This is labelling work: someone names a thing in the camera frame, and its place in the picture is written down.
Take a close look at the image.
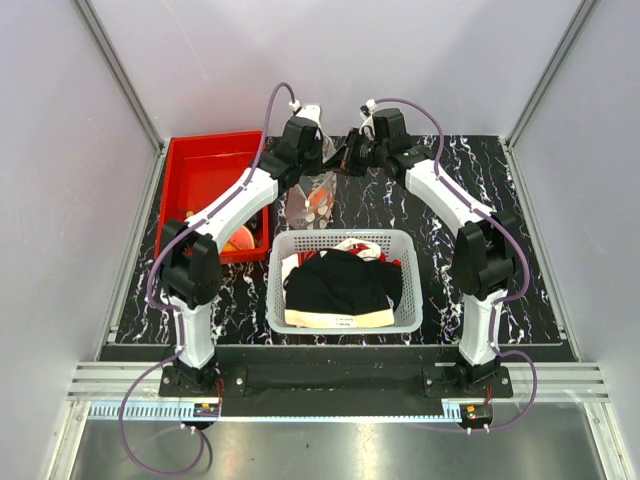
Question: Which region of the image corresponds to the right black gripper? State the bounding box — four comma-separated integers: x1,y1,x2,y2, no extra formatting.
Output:
323,129,386,179

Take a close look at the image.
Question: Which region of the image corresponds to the orange fake fruit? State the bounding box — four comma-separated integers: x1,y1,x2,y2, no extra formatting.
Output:
308,188,326,205

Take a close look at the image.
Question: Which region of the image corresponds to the clear zip top bag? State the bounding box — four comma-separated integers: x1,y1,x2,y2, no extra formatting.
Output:
284,133,339,231

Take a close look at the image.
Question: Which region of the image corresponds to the red watermelon slice toy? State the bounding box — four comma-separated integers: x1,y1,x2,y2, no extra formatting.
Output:
228,226,256,250

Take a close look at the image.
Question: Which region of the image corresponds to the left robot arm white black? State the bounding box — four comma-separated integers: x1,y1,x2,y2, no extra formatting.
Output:
149,104,323,396

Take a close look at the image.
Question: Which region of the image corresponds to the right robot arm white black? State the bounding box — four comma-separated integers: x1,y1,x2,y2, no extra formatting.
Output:
326,103,522,397

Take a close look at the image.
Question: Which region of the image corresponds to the red white cloth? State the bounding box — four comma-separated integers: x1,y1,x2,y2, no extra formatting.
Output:
282,238,402,267

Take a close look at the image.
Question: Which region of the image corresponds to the white perforated plastic basket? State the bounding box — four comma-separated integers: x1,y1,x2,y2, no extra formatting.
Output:
266,229,423,335

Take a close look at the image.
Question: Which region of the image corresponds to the red plastic bin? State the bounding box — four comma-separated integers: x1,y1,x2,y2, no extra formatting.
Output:
154,131,261,255

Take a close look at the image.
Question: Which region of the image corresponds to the black cloth in basket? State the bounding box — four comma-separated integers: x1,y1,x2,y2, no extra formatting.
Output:
282,249,403,316

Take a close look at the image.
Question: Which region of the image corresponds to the beige cloth with label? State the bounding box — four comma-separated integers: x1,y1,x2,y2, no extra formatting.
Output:
284,308,395,329

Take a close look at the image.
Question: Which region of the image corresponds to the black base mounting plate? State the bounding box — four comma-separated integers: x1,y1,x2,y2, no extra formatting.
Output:
159,346,513,418

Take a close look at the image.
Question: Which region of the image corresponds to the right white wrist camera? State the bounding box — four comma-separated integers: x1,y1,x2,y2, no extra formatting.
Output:
359,99,377,140

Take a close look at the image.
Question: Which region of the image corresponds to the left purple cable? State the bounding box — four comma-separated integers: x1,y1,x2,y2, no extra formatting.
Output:
116,81,301,474

